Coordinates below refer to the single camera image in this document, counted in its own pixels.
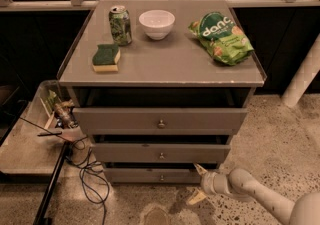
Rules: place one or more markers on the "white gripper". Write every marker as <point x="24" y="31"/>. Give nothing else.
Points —
<point x="210" y="182"/>

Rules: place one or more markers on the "grey bottom drawer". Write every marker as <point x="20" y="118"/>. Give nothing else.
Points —
<point x="147" y="176"/>

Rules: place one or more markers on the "grey drawer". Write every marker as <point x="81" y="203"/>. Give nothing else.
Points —
<point x="160" y="121"/>
<point x="160" y="153"/>
<point x="147" y="176"/>

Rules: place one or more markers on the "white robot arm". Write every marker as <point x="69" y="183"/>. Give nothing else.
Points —
<point x="240" y="185"/>

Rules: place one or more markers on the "grey middle drawer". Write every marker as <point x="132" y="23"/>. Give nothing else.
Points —
<point x="160" y="153"/>

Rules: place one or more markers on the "grey drawer cabinet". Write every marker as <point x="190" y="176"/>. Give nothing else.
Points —
<point x="175" y="72"/>

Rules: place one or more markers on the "grey top drawer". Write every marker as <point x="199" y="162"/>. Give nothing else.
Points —
<point x="160" y="121"/>

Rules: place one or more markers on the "green chip bag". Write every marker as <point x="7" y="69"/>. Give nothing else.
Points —
<point x="224" y="41"/>

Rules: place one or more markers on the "green yellow sponge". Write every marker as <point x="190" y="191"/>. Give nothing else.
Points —
<point x="106" y="58"/>

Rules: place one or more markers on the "white ceramic bowl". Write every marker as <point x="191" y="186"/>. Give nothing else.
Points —
<point x="157" y="24"/>

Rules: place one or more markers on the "clear plastic bin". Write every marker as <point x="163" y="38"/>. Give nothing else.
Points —
<point x="50" y="114"/>

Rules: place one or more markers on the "green soda can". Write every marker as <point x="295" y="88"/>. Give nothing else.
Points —
<point x="120" y="25"/>

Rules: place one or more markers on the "white diagonal post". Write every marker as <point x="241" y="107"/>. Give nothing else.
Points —
<point x="304" y="76"/>

